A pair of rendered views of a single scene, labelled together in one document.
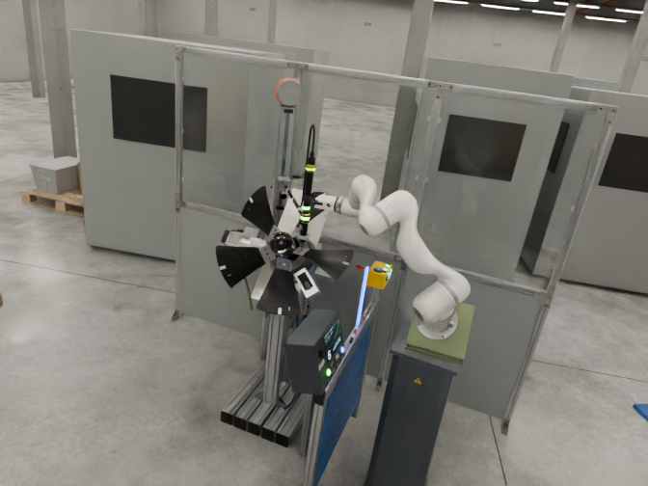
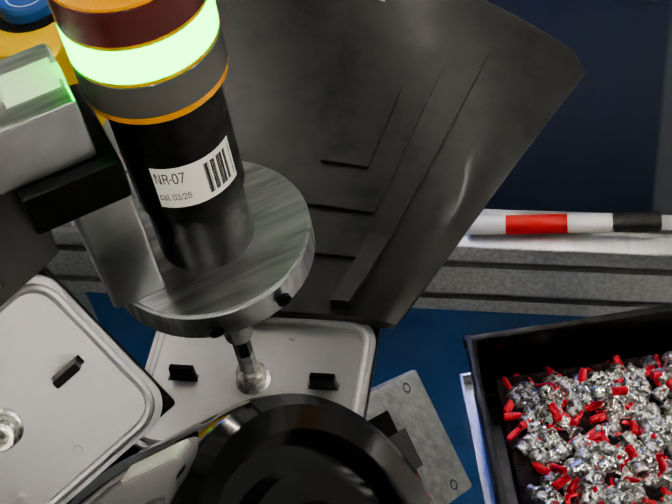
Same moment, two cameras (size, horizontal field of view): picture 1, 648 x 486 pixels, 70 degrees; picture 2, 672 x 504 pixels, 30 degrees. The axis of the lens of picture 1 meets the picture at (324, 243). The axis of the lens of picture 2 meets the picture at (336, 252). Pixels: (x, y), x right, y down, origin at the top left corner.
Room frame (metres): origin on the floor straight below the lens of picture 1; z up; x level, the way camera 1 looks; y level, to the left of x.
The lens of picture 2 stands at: (2.13, 0.39, 1.58)
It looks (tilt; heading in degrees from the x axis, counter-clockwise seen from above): 49 degrees down; 270
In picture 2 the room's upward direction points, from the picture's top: 11 degrees counter-clockwise
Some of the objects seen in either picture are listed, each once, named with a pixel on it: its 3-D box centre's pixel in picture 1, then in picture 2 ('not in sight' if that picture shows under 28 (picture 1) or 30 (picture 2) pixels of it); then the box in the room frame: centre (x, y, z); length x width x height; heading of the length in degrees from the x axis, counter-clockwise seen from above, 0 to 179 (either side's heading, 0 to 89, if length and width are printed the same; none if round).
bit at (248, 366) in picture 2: not in sight; (240, 339); (2.17, 0.11, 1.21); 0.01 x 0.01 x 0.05
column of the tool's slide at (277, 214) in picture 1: (275, 245); not in sight; (2.85, 0.32, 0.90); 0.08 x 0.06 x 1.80; 107
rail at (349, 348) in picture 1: (352, 341); (556, 264); (1.96, -0.20, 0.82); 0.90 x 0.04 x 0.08; 162
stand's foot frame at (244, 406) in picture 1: (277, 396); not in sight; (2.40, 0.17, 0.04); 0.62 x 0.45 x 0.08; 162
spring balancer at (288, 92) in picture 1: (288, 92); not in sight; (2.85, 0.32, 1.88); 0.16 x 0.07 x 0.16; 107
